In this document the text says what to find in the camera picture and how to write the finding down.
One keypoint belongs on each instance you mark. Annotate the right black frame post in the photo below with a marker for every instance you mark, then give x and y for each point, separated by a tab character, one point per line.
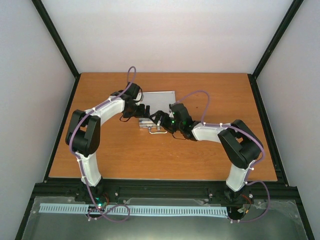
281	29

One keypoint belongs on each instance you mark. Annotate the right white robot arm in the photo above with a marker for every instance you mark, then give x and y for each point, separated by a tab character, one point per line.
241	146

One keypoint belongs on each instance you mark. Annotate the electronics board with led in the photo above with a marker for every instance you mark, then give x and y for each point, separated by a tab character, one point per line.
101	202

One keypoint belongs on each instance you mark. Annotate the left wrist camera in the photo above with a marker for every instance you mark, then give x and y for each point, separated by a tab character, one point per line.
139	97

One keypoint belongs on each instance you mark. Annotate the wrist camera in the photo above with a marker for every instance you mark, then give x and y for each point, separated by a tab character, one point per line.
139	97
180	113

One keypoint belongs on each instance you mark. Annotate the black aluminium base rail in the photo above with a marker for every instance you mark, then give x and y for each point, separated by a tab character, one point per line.
213	192

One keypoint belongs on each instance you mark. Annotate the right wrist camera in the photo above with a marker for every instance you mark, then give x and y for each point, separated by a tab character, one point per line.
180	113

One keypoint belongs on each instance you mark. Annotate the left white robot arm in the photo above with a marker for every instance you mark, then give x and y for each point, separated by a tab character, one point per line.
84	131

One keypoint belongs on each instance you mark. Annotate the left black frame post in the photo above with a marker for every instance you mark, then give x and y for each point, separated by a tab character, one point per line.
46	19

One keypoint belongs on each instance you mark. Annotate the light blue cable duct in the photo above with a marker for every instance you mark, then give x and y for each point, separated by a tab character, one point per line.
136	210

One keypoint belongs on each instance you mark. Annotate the aluminium poker case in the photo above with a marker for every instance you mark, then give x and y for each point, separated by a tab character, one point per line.
158	101

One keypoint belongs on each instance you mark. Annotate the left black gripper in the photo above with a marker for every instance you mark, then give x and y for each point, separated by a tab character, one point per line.
141	114

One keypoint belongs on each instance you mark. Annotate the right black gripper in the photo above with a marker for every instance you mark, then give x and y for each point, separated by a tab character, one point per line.
163	123

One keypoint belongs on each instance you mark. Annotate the black frame post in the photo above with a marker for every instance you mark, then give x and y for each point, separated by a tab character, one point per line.
281	29
46	19

